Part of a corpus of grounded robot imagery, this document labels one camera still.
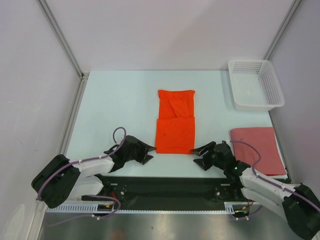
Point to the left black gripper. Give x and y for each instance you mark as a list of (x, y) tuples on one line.
[(143, 149)]

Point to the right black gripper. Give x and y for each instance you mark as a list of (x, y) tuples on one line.
[(200, 150)]

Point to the orange t shirt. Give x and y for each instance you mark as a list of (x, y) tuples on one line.
[(176, 123)]

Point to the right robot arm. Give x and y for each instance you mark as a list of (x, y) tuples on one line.
[(296, 204)]

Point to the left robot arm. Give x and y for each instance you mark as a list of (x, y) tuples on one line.
[(64, 179)]

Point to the folded pink t shirt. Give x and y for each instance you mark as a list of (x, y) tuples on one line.
[(250, 143)]

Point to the white plastic basket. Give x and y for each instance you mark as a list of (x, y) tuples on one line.
[(255, 85)]

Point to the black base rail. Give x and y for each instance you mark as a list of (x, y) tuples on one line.
[(173, 193)]

